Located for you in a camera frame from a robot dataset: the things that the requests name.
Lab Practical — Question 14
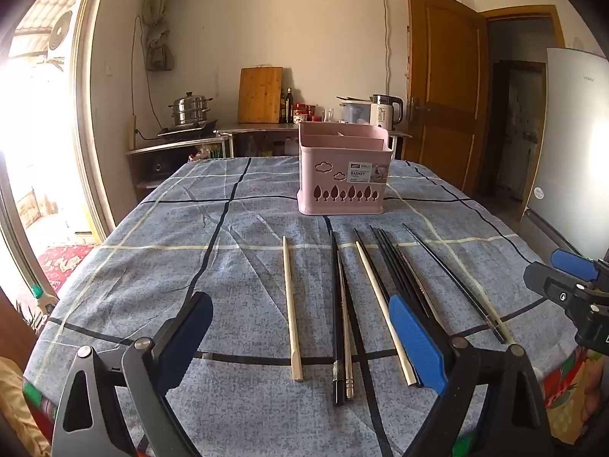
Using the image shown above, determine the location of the small metal cooker stand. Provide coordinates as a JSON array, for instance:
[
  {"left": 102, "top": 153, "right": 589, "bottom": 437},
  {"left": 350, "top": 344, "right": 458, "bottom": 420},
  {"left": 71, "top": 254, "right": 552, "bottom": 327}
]
[{"left": 126, "top": 133, "right": 233, "bottom": 192}]

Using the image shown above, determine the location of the metal kitchen shelf table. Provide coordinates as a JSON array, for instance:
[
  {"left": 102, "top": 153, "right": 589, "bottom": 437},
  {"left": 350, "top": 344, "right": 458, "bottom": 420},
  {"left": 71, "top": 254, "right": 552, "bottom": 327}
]
[{"left": 215, "top": 121, "right": 414, "bottom": 161}]

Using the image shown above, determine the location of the red patterned rug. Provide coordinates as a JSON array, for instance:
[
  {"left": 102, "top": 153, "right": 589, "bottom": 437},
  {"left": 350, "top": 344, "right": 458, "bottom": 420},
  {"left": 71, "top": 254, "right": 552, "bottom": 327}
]
[{"left": 37, "top": 244, "right": 97, "bottom": 297}]

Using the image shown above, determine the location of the silver refrigerator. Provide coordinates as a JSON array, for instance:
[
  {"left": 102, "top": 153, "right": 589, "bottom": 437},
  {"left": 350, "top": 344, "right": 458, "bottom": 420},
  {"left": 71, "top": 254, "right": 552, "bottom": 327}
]
[{"left": 518, "top": 48, "right": 609, "bottom": 267}]

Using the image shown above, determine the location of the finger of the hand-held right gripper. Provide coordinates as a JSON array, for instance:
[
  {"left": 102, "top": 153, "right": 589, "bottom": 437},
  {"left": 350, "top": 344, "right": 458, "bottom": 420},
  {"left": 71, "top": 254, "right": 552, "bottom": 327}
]
[
  {"left": 523, "top": 262, "right": 595, "bottom": 308},
  {"left": 551, "top": 249, "right": 601, "bottom": 283}
]

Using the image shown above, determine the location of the white electric kettle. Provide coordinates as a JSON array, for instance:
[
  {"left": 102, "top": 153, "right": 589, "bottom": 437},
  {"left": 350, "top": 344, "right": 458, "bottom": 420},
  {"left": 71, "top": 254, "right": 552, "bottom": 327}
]
[{"left": 371, "top": 94, "right": 405, "bottom": 132}]

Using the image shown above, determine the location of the steel steamer pot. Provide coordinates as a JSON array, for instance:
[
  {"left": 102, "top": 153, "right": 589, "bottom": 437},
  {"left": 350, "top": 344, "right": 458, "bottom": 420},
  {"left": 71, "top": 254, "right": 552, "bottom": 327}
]
[{"left": 167, "top": 91, "right": 213, "bottom": 127}]

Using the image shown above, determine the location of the blue plaid tablecloth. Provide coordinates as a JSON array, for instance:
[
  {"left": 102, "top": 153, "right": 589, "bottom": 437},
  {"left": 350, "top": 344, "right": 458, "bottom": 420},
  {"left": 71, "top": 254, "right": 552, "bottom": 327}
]
[{"left": 24, "top": 155, "right": 586, "bottom": 457}]

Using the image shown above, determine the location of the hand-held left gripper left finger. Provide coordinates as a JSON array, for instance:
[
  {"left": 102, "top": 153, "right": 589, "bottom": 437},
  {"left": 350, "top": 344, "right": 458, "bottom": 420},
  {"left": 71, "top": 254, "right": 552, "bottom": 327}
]
[{"left": 51, "top": 291, "right": 215, "bottom": 457}]

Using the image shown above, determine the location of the wooden door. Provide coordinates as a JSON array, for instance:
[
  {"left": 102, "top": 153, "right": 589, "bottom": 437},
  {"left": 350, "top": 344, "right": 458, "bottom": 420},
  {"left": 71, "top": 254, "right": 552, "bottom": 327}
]
[{"left": 406, "top": 0, "right": 489, "bottom": 197}]

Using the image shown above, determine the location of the tied beige curtain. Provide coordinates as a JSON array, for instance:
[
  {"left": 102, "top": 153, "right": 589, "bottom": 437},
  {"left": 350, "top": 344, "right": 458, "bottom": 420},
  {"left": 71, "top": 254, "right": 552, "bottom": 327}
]
[{"left": 142, "top": 0, "right": 174, "bottom": 72}]

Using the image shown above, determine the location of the outdoor air conditioner unit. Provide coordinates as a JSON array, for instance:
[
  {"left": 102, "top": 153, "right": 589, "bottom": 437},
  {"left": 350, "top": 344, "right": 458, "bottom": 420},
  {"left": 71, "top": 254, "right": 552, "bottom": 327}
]
[{"left": 46, "top": 8, "right": 75, "bottom": 54}]

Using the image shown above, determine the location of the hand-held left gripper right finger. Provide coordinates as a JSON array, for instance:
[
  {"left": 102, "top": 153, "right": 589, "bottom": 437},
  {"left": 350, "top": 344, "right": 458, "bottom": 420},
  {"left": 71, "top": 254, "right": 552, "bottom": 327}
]
[{"left": 387, "top": 294, "right": 555, "bottom": 457}]

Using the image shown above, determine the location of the black induction cooker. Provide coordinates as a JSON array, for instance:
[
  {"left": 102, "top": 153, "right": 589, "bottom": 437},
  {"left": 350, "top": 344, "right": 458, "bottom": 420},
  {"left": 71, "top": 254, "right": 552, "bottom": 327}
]
[{"left": 158, "top": 120, "right": 220, "bottom": 137}]

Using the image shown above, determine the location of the pink plastic utensil basket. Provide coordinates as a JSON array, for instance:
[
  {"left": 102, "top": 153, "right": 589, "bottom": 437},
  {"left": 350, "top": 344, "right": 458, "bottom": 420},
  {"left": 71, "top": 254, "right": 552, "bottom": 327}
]
[{"left": 297, "top": 121, "right": 394, "bottom": 216}]

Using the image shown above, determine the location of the wooden cutting board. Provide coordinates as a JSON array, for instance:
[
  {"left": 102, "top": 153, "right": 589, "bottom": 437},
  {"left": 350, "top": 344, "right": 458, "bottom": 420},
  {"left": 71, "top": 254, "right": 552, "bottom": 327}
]
[{"left": 237, "top": 67, "right": 284, "bottom": 125}]

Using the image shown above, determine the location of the light wooden chopstick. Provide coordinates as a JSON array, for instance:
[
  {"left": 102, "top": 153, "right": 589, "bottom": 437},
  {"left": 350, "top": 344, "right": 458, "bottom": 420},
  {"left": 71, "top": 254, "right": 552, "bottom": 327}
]
[
  {"left": 353, "top": 227, "right": 419, "bottom": 388},
  {"left": 282, "top": 235, "right": 304, "bottom": 382}
]

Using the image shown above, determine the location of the yellow cloth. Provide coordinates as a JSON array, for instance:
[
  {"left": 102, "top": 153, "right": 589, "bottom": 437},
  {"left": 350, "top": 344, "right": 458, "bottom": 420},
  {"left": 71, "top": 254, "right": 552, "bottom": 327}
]
[{"left": 0, "top": 356, "right": 51, "bottom": 457}]

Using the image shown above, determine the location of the black chopstick with silver end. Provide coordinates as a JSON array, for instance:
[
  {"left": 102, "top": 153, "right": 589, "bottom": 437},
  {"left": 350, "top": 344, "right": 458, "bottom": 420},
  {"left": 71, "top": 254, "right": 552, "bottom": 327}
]
[
  {"left": 402, "top": 223, "right": 507, "bottom": 345},
  {"left": 334, "top": 246, "right": 356, "bottom": 401}
]

